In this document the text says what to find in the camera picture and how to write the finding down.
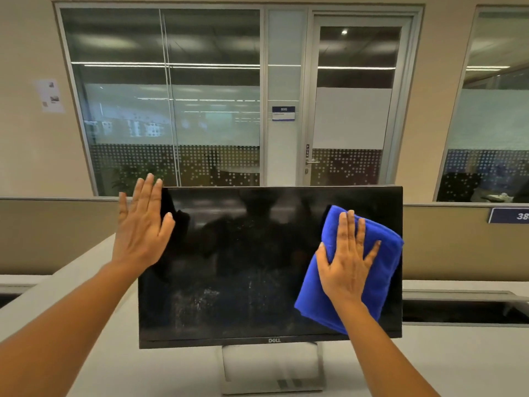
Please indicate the dotted frosted glass window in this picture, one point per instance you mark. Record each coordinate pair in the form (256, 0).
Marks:
(124, 90)
(487, 119)

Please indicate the person's left hand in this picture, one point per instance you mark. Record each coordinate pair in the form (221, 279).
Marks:
(140, 235)

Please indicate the black Dell monitor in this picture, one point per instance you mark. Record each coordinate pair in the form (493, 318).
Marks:
(248, 243)

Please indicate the glass door silver frame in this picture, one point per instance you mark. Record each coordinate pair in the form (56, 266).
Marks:
(351, 111)

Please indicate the white paper notice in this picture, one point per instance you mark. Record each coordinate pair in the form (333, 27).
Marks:
(49, 96)

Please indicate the person's right hand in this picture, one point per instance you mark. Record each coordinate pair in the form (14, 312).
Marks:
(345, 272)

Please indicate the person's right forearm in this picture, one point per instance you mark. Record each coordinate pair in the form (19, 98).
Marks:
(380, 355)

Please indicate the green potted plant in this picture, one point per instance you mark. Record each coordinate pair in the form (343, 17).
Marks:
(132, 179)

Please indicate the blue white room sign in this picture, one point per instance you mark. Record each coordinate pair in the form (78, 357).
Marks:
(283, 113)

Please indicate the beige partition panel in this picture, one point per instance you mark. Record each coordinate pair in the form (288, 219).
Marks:
(49, 235)
(446, 243)

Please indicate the blue microfibre cloth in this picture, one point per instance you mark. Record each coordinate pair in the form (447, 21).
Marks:
(388, 264)

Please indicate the blue number label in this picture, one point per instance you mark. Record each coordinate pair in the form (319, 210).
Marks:
(510, 216)

